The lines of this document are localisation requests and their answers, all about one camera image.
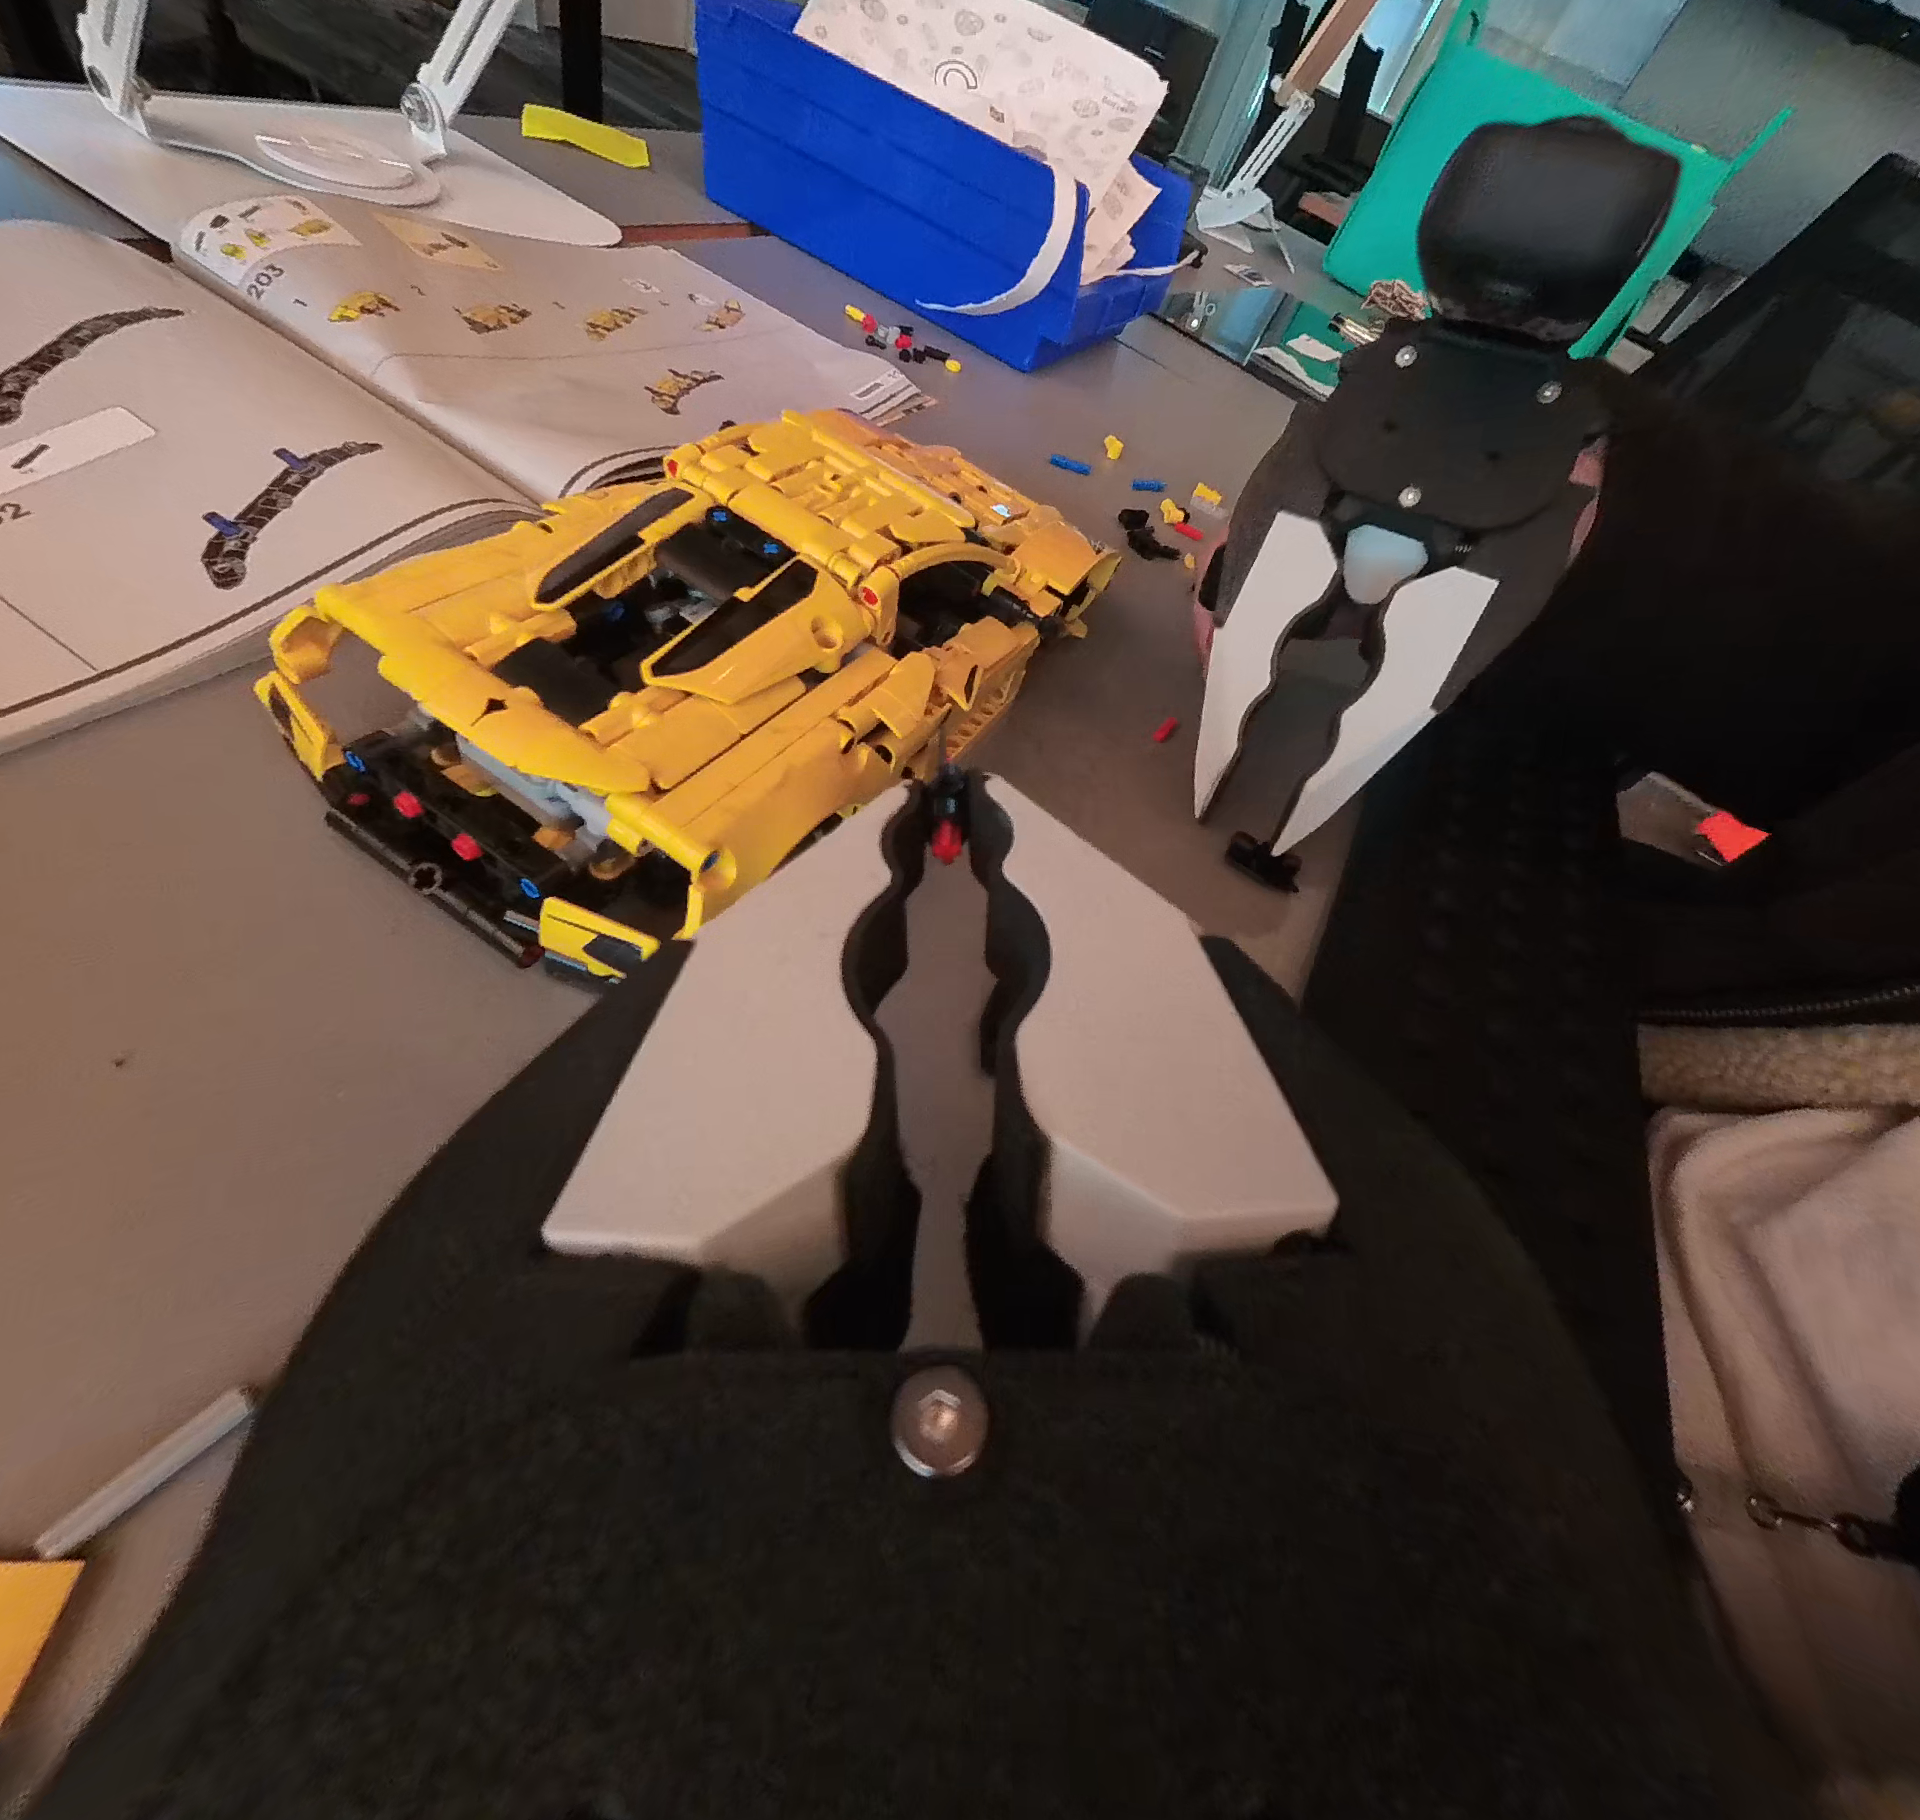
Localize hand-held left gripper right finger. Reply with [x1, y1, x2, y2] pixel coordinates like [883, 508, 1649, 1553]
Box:
[967, 774, 1340, 1349]

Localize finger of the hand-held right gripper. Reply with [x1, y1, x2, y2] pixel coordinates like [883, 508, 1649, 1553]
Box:
[1268, 559, 1504, 860]
[1192, 508, 1340, 824]

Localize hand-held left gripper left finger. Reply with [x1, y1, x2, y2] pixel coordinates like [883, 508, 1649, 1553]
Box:
[542, 782, 922, 1349]

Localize yellow brick car model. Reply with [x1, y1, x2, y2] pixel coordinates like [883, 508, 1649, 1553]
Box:
[252, 406, 1124, 986]

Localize person's right forearm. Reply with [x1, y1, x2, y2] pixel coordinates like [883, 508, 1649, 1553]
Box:
[1516, 380, 1920, 832]

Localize grey desk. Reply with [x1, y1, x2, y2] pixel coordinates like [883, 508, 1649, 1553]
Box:
[0, 79, 1502, 1820]

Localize white printed card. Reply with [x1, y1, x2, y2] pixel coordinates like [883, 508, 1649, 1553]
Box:
[1244, 293, 1359, 397]

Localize green panel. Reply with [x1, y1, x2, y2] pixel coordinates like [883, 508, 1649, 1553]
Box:
[1326, 0, 1795, 352]

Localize black mesh chair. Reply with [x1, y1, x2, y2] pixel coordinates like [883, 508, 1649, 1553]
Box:
[1649, 155, 1920, 502]

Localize black fleece-lined jacket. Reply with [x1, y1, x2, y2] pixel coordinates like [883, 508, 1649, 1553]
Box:
[1620, 801, 1920, 1120]

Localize blue plastic bin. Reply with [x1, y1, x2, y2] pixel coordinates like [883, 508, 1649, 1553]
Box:
[690, 0, 1194, 373]

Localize white patterned paper bag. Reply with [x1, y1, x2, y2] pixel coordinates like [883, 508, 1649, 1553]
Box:
[794, 0, 1186, 315]

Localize beige trousers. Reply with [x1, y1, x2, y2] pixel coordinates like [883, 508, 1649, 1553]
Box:
[1648, 1107, 1920, 1820]

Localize white plastic strip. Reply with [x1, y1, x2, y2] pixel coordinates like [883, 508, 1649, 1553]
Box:
[37, 1387, 258, 1556]

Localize yellow tape piece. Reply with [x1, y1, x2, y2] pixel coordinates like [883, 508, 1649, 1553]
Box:
[0, 1557, 85, 1723]
[521, 102, 651, 169]

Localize open instruction booklet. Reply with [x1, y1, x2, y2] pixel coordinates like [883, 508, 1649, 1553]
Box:
[0, 192, 938, 756]

